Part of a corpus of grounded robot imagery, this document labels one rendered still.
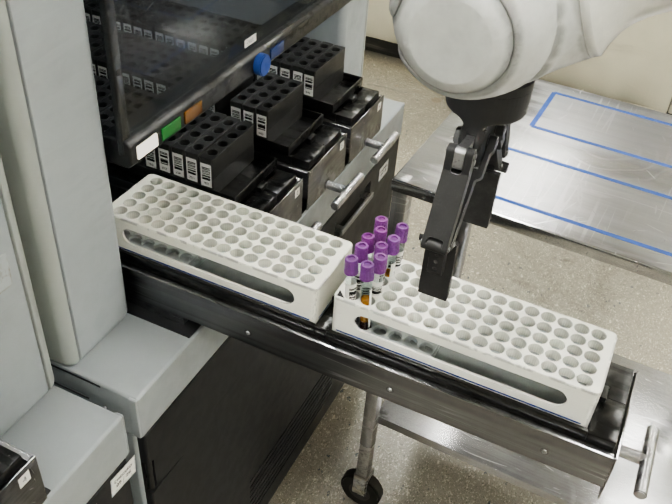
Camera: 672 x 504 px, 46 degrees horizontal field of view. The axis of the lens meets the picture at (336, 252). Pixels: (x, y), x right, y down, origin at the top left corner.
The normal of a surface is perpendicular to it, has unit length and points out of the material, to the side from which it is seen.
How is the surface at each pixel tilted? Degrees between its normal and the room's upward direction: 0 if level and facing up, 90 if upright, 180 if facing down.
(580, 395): 90
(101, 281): 90
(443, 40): 93
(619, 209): 0
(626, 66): 90
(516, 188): 0
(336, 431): 0
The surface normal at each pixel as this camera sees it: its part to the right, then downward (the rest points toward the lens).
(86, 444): 0.06, -0.77
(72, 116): 0.90, 0.32
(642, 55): -0.46, 0.54
